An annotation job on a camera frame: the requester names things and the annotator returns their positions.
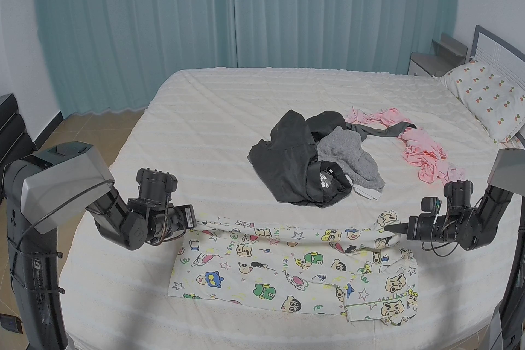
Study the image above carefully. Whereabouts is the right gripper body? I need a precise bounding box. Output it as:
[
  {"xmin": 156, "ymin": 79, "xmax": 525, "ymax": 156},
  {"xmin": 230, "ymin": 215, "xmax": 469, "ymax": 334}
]
[{"xmin": 406, "ymin": 215, "xmax": 442, "ymax": 242}]

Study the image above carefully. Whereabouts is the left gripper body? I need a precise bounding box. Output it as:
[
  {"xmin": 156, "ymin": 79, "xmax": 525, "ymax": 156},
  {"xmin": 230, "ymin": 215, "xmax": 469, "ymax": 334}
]
[{"xmin": 164, "ymin": 204, "xmax": 199, "ymax": 237}]

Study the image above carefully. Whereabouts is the white printed pyjama top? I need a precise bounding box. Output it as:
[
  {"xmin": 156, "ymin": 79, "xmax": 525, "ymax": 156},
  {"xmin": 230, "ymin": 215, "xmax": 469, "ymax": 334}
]
[{"xmin": 168, "ymin": 209, "xmax": 420, "ymax": 328}]

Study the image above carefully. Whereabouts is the bed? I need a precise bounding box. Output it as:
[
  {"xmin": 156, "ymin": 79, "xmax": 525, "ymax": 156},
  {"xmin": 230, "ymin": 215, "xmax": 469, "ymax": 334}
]
[{"xmin": 57, "ymin": 25, "xmax": 525, "ymax": 350}]

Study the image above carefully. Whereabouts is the white garment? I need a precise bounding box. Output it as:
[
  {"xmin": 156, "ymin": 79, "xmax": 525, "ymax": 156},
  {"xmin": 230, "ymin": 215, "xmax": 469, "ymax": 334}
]
[{"xmin": 352, "ymin": 184, "xmax": 381, "ymax": 202}]

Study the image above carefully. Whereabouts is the pink garment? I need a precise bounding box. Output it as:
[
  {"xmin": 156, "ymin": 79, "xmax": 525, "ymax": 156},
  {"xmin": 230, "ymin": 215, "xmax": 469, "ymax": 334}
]
[{"xmin": 344, "ymin": 106, "xmax": 466, "ymax": 185}]

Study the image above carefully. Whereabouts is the grey garment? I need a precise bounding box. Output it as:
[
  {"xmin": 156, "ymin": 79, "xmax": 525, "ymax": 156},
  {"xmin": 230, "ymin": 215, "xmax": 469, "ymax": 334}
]
[{"xmin": 318, "ymin": 127, "xmax": 386, "ymax": 191}]

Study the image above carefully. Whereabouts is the black garment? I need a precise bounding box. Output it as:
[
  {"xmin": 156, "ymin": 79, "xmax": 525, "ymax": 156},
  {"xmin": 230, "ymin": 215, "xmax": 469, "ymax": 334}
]
[{"xmin": 248, "ymin": 109, "xmax": 415, "ymax": 209}]

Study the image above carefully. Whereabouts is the white printed pillow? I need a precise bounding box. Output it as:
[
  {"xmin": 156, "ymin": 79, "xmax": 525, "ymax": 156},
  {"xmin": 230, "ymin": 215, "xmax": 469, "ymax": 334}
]
[{"xmin": 440, "ymin": 58, "xmax": 525, "ymax": 144}]

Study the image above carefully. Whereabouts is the grey bedside table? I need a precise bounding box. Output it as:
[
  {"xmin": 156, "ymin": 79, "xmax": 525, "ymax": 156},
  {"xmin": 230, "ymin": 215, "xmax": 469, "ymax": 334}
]
[{"xmin": 408, "ymin": 33, "xmax": 468, "ymax": 77}]

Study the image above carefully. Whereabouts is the black chest of drawers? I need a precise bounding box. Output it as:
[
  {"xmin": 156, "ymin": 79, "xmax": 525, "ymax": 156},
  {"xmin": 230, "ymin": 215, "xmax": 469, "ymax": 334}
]
[{"xmin": 0, "ymin": 93, "xmax": 33, "ymax": 166}]

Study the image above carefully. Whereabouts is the black power adapter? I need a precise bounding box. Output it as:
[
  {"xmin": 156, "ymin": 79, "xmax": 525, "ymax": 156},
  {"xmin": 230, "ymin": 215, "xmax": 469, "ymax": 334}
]
[{"xmin": 0, "ymin": 313, "xmax": 21, "ymax": 333}]

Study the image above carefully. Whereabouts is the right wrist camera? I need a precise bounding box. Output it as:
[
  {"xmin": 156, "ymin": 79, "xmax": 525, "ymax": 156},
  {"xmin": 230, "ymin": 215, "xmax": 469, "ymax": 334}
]
[{"xmin": 420, "ymin": 197, "xmax": 443, "ymax": 216}]

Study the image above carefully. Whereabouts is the black cable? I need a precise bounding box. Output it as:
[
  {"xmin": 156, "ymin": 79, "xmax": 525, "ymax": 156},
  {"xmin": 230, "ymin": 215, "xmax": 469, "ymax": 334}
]
[
  {"xmin": 422, "ymin": 242, "xmax": 456, "ymax": 259},
  {"xmin": 31, "ymin": 179, "xmax": 116, "ymax": 234}
]

